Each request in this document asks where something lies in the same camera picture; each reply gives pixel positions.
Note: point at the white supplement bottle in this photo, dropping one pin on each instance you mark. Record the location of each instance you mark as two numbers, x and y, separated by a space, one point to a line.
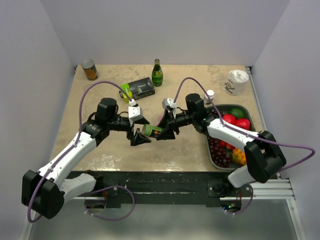
208 97

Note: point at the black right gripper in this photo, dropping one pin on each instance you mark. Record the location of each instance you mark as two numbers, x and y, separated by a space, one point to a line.
168 133

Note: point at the aluminium frame rail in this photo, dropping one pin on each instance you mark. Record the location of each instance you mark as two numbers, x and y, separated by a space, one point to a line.
275 188

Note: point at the green glass bottle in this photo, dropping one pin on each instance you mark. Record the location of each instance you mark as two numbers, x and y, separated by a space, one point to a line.
157 74

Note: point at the red apple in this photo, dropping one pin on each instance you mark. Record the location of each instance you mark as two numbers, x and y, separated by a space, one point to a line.
243 123

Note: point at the white paper bag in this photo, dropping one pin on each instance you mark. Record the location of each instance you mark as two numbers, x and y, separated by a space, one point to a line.
236 82

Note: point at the grey fruit tray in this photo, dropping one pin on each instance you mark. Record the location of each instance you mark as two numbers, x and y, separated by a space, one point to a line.
224 109

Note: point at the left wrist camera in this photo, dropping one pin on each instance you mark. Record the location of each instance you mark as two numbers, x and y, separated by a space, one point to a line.
135 112

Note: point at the green apple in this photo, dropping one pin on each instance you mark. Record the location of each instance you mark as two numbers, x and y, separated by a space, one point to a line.
237 113

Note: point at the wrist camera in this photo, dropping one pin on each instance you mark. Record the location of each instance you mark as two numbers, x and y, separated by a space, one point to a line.
135 112
169 104

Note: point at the black green razor box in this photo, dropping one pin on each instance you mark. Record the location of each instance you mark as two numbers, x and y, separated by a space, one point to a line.
139 89

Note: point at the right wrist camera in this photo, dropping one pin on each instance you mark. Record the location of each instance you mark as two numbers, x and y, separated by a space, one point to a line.
169 104

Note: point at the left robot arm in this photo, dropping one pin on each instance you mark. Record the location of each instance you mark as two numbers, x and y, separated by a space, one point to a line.
47 190

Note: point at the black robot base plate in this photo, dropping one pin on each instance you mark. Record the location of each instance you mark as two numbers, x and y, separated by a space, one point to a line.
209 189

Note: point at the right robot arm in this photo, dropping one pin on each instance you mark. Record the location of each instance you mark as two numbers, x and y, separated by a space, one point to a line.
264 157

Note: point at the green pill bottle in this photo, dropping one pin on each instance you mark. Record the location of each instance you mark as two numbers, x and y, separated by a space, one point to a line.
151 130

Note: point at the orange labelled tin can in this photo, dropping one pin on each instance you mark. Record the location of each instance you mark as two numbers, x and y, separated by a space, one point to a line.
89 69

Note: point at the dark red grapes bunch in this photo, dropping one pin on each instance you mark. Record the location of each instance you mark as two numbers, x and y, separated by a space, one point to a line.
219 155

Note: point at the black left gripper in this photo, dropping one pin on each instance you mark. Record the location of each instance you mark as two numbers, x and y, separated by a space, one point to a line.
138 138

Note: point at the yellow dragon fruit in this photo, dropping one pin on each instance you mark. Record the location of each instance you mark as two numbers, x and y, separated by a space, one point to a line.
239 157

